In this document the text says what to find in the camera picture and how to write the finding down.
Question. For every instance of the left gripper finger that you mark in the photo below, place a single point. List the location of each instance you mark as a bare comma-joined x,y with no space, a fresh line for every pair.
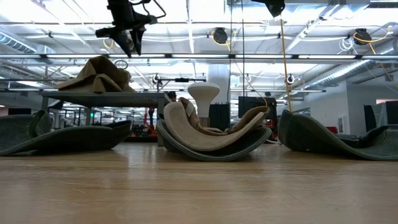
138,37
124,40

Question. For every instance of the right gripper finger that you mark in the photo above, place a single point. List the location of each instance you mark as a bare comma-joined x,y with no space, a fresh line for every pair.
273,6

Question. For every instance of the tan cloth pile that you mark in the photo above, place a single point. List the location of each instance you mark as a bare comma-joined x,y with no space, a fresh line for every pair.
99,67

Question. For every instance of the dark green baseball cap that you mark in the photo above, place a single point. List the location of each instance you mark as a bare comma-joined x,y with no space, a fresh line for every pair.
311,140
217,155
62,138

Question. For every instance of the small black ceiling reel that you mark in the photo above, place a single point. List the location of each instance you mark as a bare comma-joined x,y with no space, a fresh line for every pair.
289,79
155,78

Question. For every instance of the grey perforated metal shelf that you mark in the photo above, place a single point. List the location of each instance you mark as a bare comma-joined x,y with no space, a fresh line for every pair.
109,99

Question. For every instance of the overhead strip light bar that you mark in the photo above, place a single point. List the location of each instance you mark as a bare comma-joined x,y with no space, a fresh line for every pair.
311,56

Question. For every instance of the white bulb table lamp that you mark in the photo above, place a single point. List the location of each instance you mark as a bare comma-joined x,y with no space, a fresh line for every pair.
203,93

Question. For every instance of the black monitor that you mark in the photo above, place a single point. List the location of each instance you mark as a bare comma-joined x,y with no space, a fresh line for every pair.
255,102

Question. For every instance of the black cabinet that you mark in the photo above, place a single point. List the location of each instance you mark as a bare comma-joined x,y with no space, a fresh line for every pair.
219,118

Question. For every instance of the red bin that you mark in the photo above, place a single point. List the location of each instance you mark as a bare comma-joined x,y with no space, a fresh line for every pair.
332,129

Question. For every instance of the dark room divider panel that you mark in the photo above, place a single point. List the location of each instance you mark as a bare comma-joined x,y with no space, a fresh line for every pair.
390,115

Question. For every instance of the silver ventilation duct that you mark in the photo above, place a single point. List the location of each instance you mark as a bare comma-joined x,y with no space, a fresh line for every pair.
342,73

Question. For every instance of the black aluminium table frame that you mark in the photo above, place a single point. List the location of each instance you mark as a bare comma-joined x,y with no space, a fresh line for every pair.
143,139

